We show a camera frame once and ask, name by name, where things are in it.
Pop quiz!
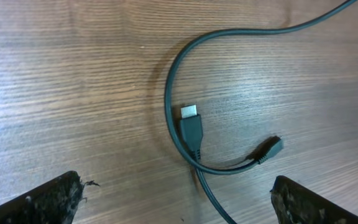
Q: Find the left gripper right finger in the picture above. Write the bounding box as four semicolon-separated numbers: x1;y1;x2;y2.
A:
270;175;358;224

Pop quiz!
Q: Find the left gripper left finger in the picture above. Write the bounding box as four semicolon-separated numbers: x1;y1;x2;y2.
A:
0;170;98;224

